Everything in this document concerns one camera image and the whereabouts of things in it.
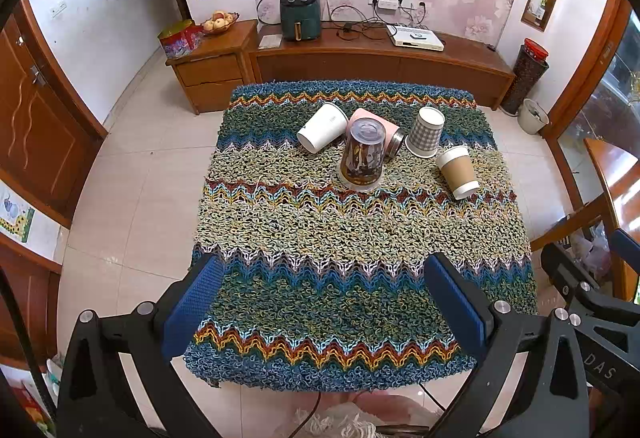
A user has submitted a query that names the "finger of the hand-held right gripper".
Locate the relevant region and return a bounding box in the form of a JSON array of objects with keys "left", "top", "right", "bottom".
[
  {"left": 612, "top": 228, "right": 640, "bottom": 265},
  {"left": 541, "top": 243, "right": 640, "bottom": 345}
]

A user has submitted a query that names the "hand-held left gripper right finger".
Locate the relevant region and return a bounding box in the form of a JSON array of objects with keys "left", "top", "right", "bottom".
[{"left": 424, "top": 252, "right": 594, "bottom": 438}]

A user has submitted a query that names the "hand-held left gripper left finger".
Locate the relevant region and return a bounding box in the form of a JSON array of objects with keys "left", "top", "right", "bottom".
[{"left": 56, "top": 253, "right": 227, "bottom": 438}]

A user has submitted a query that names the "paper cup with brown sleeve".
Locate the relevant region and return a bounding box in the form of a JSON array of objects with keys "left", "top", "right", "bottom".
[{"left": 436, "top": 145, "right": 481, "bottom": 201}]

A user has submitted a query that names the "grey checked paper cup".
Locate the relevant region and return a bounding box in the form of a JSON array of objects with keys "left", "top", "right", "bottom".
[{"left": 405, "top": 106, "right": 446, "bottom": 160}]

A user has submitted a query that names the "clear cup with dark print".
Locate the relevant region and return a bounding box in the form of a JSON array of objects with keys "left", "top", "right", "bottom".
[{"left": 337, "top": 120, "right": 387, "bottom": 191}]

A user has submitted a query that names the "pink cup with metal lid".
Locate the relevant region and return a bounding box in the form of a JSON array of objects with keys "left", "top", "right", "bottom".
[{"left": 347, "top": 108, "right": 405, "bottom": 160}]

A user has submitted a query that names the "white cup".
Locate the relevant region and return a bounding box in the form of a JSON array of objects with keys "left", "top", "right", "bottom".
[{"left": 296, "top": 102, "right": 349, "bottom": 155}]

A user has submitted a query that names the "wooden side table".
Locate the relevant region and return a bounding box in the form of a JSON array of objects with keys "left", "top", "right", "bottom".
[{"left": 583, "top": 138, "right": 640, "bottom": 305}]

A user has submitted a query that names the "colourful woven zigzag blanket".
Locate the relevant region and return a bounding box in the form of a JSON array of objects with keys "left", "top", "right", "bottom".
[{"left": 182, "top": 78, "right": 540, "bottom": 393}]

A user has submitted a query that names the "white bucket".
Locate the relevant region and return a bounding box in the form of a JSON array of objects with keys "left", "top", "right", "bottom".
[{"left": 517, "top": 98, "right": 550, "bottom": 136}]

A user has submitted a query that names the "white fringed cloth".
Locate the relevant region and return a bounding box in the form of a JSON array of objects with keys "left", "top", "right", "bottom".
[{"left": 292, "top": 405, "right": 382, "bottom": 438}]

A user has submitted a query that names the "tall dark bin red lid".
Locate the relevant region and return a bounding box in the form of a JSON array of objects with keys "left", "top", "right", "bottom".
[{"left": 500, "top": 38, "right": 550, "bottom": 117}]

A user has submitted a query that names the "brown wooden door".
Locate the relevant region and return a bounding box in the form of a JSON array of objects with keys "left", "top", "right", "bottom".
[{"left": 0, "top": 0, "right": 109, "bottom": 229}]

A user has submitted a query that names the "wooden drawer cabinet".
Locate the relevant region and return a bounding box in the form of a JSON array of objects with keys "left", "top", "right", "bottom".
[{"left": 165, "top": 19, "right": 260, "bottom": 115}]

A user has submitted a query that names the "long wooden television cabinet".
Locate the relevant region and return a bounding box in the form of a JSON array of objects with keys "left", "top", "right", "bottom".
[{"left": 248, "top": 21, "right": 517, "bottom": 111}]

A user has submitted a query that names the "red printed tin box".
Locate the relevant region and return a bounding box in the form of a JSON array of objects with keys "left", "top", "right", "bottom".
[{"left": 158, "top": 19, "right": 204, "bottom": 59}]

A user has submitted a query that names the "white set-top box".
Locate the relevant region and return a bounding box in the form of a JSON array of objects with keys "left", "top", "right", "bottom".
[{"left": 385, "top": 23, "right": 445, "bottom": 53}]

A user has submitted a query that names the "bowl of fruit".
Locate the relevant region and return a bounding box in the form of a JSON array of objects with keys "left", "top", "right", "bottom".
[{"left": 201, "top": 10, "right": 240, "bottom": 37}]

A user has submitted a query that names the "dark green air fryer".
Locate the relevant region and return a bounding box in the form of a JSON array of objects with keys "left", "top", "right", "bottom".
[{"left": 279, "top": 0, "right": 321, "bottom": 43}]

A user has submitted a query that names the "cartoon wall sticker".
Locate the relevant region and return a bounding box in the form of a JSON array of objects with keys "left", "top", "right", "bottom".
[{"left": 0, "top": 182, "right": 36, "bottom": 245}]

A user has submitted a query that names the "tangle of black cables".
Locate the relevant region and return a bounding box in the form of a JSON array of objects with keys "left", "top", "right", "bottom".
[{"left": 327, "top": 4, "right": 432, "bottom": 41}]

